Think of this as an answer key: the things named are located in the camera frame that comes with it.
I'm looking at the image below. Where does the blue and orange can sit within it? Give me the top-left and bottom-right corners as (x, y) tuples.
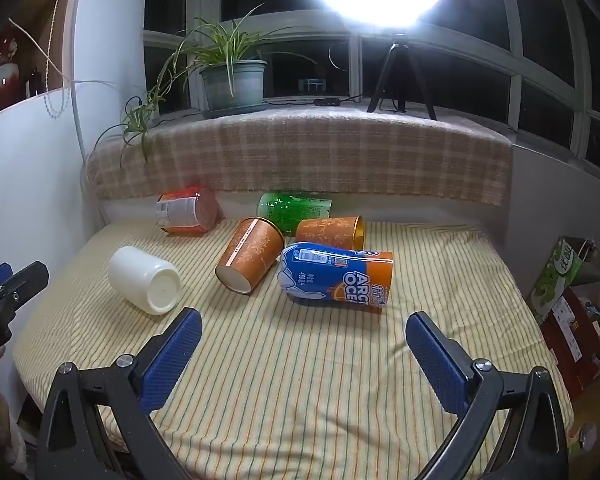
(278, 242), (395, 312)

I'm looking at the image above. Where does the red cardboard box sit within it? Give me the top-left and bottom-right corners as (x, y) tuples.
(540, 280), (600, 401)

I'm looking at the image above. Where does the black cable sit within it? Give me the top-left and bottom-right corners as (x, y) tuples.
(267, 93), (367, 107)

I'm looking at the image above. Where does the grey pot saucer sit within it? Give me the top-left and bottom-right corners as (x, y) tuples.
(200, 102), (270, 120)

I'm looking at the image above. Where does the white bead cord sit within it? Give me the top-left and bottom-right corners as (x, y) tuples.
(44, 0), (77, 120)

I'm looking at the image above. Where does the green and white carton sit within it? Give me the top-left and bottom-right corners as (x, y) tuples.
(530, 236), (594, 323)

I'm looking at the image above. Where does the white cup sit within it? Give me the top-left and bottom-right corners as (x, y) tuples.
(107, 246), (182, 316)

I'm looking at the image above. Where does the red can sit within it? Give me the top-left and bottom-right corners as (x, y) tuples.
(155, 186), (219, 237)

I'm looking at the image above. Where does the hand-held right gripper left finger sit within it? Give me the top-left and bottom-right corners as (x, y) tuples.
(36, 306), (203, 480)

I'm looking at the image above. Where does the plaid blanket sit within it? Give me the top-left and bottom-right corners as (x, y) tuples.
(86, 109), (513, 207)

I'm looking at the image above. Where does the orange cup with gold inside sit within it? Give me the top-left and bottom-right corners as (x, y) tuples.
(295, 215), (366, 251)

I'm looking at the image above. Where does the striped bed sheet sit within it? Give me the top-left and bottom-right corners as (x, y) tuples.
(12, 217), (576, 480)

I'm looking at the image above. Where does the grey plant pot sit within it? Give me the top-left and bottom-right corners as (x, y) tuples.
(199, 60), (268, 110)

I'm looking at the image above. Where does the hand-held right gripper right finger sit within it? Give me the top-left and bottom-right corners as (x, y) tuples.
(405, 311), (570, 480)

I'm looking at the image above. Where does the black tripod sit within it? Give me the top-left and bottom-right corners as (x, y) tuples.
(366, 35), (437, 122)

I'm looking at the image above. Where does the orange patterned paper cup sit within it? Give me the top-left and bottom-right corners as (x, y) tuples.
(215, 217), (286, 295)

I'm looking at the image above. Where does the spider plant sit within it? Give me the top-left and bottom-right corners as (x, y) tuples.
(72, 4), (318, 168)

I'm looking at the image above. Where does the red and white vase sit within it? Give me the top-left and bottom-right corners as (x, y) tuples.
(0, 35), (25, 121)

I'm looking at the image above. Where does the green can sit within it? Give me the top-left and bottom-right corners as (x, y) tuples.
(257, 192), (332, 231)

